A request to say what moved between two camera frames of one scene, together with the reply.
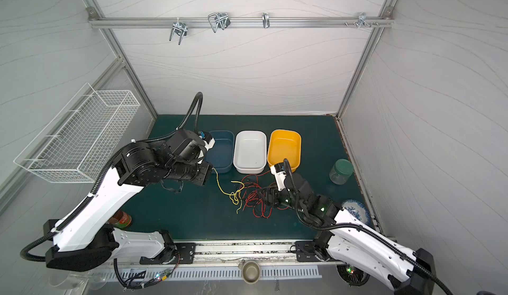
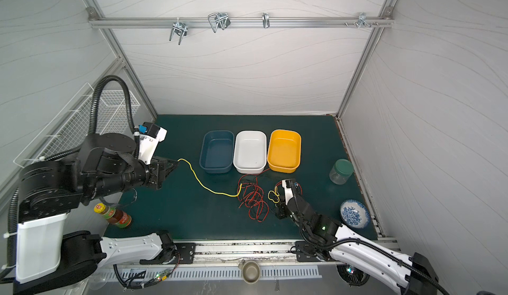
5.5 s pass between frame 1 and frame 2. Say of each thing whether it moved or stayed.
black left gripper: moved
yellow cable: moved
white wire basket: stayed
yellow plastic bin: stayed
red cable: stayed
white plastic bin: stayed
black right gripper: moved
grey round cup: stayed
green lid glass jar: stayed
